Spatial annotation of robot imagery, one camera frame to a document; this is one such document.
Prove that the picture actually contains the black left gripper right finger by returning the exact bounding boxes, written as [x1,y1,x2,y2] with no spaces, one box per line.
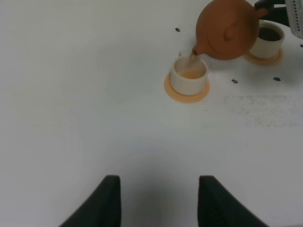
[197,175,266,227]

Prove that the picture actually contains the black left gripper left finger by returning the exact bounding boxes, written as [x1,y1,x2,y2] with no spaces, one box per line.
[61,175,122,227]

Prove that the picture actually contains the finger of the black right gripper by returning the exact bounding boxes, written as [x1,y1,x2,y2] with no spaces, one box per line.
[254,0,290,26]

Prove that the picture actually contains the brown clay teapot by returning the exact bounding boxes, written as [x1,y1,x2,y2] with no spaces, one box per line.
[192,0,268,60]

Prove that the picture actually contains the white teacup centre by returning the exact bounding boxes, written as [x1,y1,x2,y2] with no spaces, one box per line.
[249,22,285,59]

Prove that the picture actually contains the white teacup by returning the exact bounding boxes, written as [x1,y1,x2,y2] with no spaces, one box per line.
[170,54,209,96]
[249,22,285,59]

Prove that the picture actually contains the orange coaster centre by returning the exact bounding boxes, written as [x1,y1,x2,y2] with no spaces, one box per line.
[244,48,283,66]

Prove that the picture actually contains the orange coaster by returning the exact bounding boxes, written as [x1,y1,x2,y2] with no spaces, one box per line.
[244,48,283,66]
[164,73,210,103]

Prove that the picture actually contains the white teacup left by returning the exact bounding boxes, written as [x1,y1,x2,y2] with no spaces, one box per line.
[170,54,209,96]

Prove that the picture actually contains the orange coaster left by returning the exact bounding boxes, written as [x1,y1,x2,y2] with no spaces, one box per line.
[164,73,210,103]

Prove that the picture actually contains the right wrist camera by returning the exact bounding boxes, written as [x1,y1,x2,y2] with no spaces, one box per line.
[285,0,303,39]

